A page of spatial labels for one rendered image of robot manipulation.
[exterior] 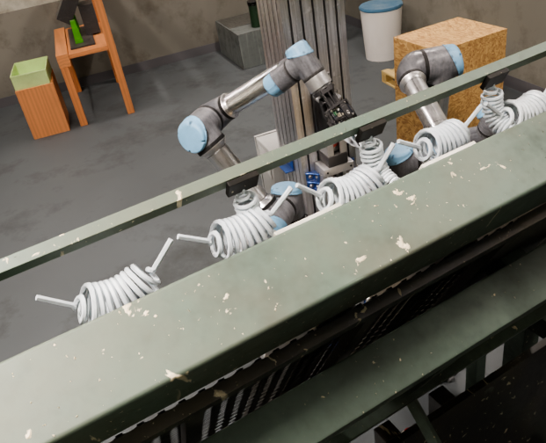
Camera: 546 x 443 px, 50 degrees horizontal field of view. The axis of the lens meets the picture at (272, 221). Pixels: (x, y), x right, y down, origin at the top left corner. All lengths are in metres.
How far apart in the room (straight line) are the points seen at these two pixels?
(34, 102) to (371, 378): 6.25
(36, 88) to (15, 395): 6.28
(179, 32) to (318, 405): 7.82
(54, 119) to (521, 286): 6.27
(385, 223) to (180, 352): 0.30
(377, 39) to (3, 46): 4.60
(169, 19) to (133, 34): 0.52
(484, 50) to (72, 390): 3.37
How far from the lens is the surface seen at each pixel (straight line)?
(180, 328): 0.64
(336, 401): 0.86
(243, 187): 0.85
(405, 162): 2.38
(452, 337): 0.95
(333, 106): 1.77
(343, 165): 2.35
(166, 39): 8.46
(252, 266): 0.68
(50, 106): 6.91
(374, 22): 7.12
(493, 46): 3.79
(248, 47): 7.62
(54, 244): 0.79
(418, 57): 2.16
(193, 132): 2.02
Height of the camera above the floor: 2.36
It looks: 33 degrees down
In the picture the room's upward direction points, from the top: 10 degrees counter-clockwise
